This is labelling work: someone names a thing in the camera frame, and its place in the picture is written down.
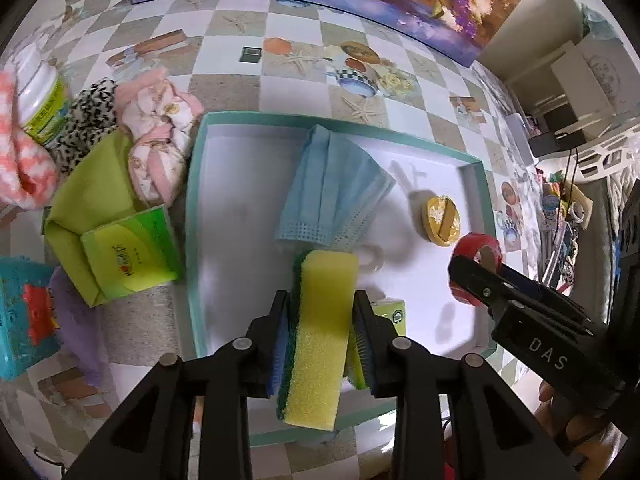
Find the yellow sponge with green backing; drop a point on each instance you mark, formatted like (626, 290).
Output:
(320, 340)

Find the blue face mask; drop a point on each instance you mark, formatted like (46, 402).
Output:
(330, 185)

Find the teal tray with white inside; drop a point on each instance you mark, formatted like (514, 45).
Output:
(240, 260)

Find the leopard print scrunchie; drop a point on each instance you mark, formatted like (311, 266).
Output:
(87, 115)

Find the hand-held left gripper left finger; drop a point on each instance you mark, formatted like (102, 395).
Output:
(277, 360)

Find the pink striped fuzzy cloth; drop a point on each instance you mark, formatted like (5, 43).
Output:
(25, 170)

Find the black power adapter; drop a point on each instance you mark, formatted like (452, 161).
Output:
(547, 144)

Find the red tape roll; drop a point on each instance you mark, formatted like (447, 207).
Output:
(480, 247)

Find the small green tissue pack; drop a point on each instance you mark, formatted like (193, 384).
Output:
(387, 312)

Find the purple cloth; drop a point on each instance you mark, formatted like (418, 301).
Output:
(75, 320)

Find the green cloth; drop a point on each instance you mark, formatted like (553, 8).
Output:
(95, 185)

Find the pile of small trinkets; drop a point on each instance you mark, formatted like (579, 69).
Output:
(555, 200)

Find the white power strip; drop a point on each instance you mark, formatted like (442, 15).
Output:
(517, 132)

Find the teal cloth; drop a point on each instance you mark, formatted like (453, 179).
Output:
(597, 22)

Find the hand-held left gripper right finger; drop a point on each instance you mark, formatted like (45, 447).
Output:
(364, 355)

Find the person's right hand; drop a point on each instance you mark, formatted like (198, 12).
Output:
(555, 405)

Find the white jar with green label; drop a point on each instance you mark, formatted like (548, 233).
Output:
(37, 90)

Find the white lattice furniture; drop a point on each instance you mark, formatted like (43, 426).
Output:
(615, 150)

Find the pink floral cloth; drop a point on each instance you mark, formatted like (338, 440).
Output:
(155, 160)

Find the checkered printed tablecloth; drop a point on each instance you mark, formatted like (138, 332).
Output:
(225, 70)

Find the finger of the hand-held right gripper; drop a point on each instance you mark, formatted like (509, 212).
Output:
(482, 287)
(530, 287)

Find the teal plastic basket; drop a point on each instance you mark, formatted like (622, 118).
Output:
(15, 350)

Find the large green tissue pack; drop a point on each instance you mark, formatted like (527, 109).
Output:
(130, 255)

